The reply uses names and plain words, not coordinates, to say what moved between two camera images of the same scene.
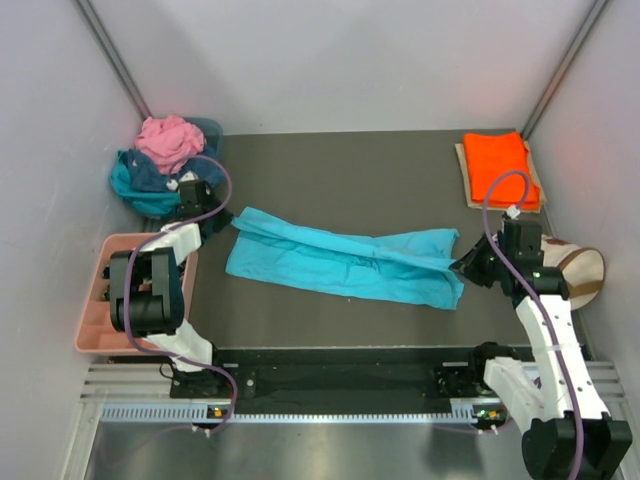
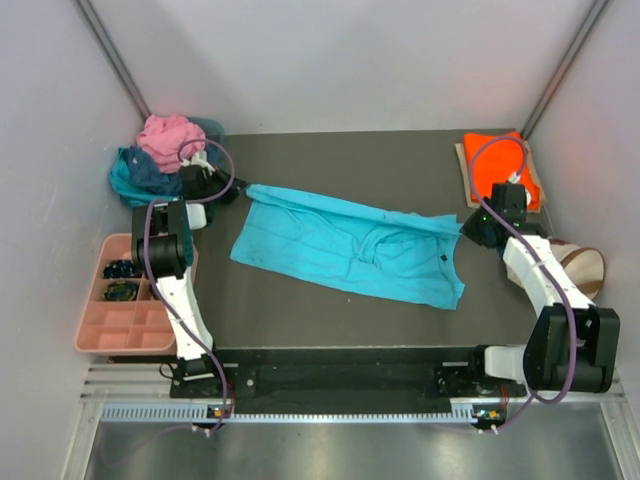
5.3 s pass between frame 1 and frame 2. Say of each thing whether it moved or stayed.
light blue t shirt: moved
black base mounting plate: stayed
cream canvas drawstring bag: stayed
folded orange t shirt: stayed
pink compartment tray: stayed
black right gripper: moved
